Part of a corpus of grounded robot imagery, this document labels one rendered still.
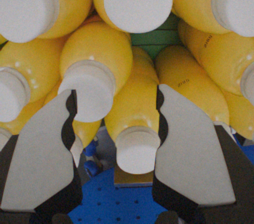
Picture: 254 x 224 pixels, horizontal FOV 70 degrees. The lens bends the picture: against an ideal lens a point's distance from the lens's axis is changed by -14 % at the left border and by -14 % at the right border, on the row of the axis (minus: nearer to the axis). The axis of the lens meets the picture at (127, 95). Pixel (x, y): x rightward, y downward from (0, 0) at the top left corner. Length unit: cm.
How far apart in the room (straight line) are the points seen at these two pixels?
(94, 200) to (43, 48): 26
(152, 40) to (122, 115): 18
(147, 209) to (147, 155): 19
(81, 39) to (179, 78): 12
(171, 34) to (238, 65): 18
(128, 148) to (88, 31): 10
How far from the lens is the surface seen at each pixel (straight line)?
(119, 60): 17
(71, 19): 17
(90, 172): 41
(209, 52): 21
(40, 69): 19
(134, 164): 18
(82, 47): 17
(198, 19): 17
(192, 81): 23
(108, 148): 43
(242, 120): 24
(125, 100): 20
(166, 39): 34
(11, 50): 19
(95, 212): 36
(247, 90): 18
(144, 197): 36
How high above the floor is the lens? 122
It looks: 59 degrees down
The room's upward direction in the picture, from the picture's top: 178 degrees clockwise
